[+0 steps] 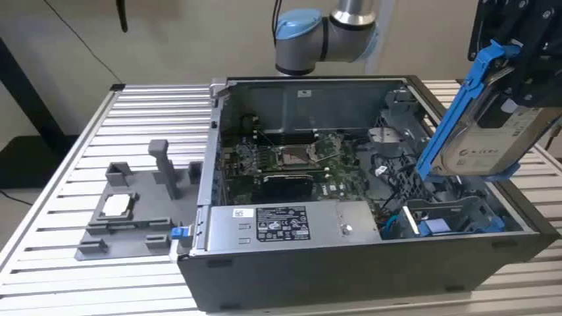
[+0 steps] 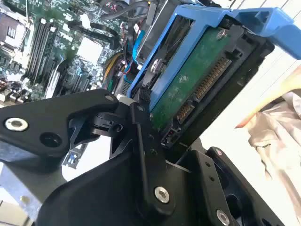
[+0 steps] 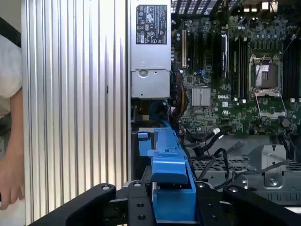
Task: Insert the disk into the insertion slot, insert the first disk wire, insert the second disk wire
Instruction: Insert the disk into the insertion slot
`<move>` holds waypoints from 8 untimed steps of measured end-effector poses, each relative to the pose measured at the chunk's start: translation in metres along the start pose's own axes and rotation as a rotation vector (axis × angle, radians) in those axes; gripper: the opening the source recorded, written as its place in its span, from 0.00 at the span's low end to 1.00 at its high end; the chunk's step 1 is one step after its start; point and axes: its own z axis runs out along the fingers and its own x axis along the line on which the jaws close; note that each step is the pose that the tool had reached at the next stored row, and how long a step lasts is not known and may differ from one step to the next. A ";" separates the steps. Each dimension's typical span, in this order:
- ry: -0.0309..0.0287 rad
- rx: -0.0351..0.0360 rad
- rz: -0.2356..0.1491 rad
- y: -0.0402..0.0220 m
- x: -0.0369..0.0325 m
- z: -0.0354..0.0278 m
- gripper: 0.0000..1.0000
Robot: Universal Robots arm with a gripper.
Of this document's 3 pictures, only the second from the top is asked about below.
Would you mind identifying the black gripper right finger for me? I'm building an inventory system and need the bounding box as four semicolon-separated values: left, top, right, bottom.
178;138;286;226

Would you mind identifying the black data wire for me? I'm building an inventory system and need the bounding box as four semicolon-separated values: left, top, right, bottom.
67;20;121;50

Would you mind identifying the hard disk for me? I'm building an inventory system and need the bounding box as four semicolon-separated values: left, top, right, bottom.
127;3;301;149

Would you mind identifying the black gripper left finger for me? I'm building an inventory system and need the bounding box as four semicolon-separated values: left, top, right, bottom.
0;88;177;215

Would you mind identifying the black sleeved power wire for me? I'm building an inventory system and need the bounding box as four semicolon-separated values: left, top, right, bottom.
100;0;151;23

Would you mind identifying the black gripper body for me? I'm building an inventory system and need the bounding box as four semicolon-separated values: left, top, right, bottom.
35;138;286;226

